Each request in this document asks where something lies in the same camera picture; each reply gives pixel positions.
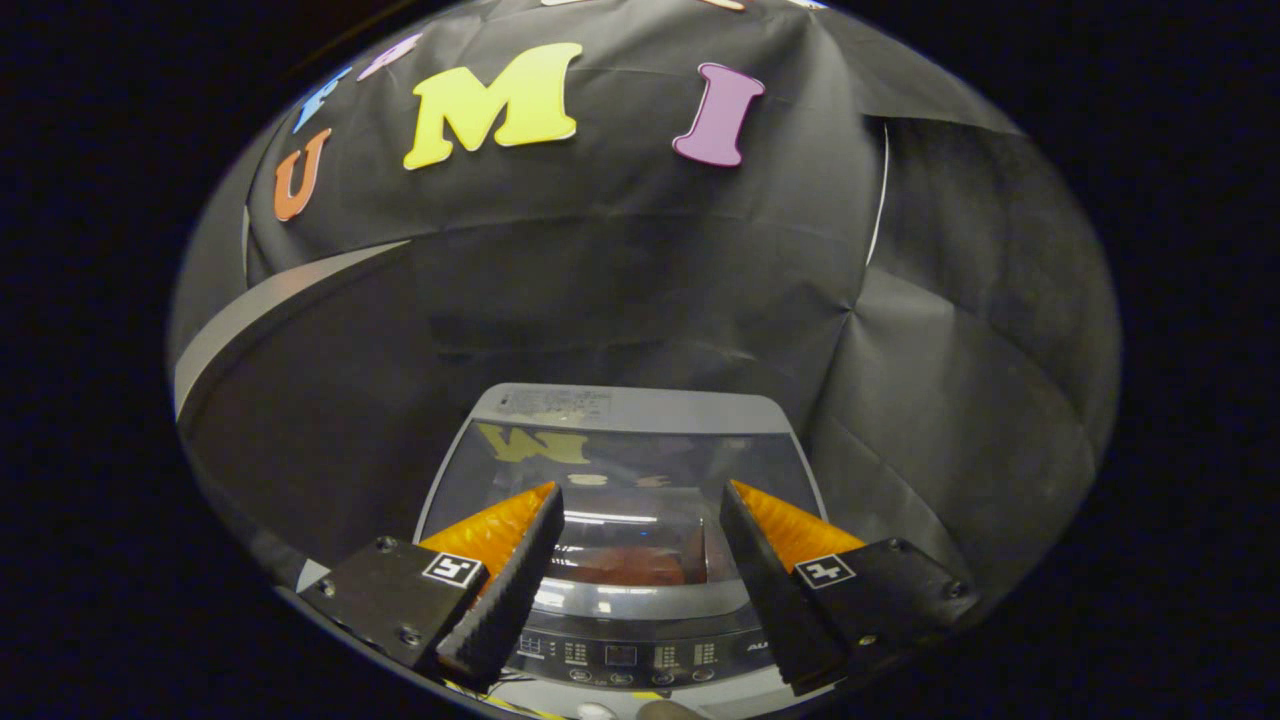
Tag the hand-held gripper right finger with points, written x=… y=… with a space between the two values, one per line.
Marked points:
x=775 y=590

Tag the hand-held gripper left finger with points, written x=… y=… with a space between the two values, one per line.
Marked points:
x=520 y=580

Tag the grey top-load washing machine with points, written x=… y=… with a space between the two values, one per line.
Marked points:
x=700 y=405

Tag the black backdrop cloth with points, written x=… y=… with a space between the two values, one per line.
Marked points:
x=650 y=250

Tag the grey drawer cabinet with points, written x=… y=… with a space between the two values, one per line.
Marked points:
x=250 y=310

